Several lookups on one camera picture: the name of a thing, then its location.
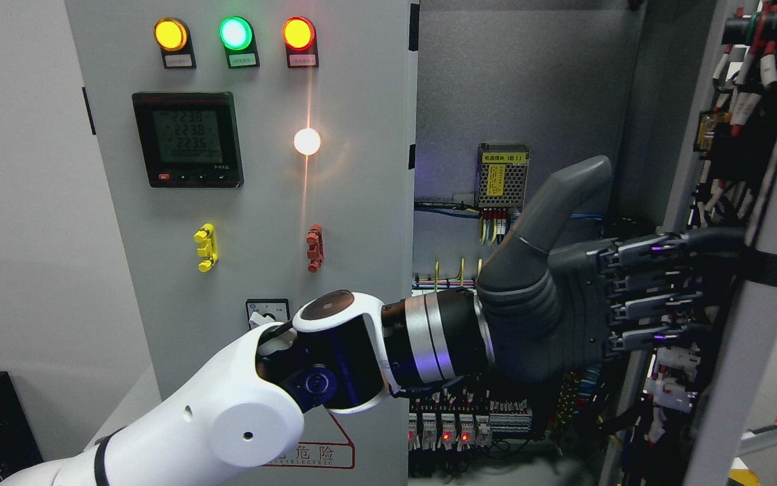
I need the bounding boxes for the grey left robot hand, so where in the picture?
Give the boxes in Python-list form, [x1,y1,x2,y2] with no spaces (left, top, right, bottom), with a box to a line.
[476,156,750,383]

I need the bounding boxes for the red indicator lamp left door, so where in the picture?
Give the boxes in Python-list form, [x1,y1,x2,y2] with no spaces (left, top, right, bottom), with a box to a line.
[282,16,319,69]

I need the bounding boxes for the green indicator lamp left door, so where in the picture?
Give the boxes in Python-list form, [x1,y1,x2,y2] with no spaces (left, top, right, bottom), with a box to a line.
[218,16,261,69]

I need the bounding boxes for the yellow indicator lamp left door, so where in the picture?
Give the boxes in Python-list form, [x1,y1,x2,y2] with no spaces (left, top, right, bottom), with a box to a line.
[153,18,196,69]

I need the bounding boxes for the white socket breaker row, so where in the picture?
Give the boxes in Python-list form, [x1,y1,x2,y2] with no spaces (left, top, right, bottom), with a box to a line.
[408,288,477,306]

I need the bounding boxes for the metal mesh power supply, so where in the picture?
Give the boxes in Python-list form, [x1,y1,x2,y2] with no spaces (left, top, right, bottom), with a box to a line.
[475,142,530,209]

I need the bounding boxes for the relay row with red leds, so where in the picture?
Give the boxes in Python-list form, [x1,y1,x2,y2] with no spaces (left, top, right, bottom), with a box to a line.
[408,412,494,452]

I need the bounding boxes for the grey electrical cabinet body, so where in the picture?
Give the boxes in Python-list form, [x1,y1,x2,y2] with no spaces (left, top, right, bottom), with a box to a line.
[407,0,726,486]

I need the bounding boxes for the red electric hazard warning sticker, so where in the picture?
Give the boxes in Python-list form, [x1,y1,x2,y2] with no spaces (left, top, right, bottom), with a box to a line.
[265,410,356,470]

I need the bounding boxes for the black digital power meter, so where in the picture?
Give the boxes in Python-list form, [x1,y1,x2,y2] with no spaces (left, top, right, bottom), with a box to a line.
[132,91,244,188]

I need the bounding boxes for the red terminal post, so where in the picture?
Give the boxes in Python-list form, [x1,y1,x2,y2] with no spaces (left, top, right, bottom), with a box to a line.
[305,224,324,273]

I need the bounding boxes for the white rotary selector switch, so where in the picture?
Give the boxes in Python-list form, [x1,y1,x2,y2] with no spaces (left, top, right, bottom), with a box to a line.
[245,298,292,329]

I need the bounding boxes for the yellow terminal post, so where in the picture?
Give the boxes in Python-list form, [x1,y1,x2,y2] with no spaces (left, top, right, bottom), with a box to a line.
[193,223,219,273]

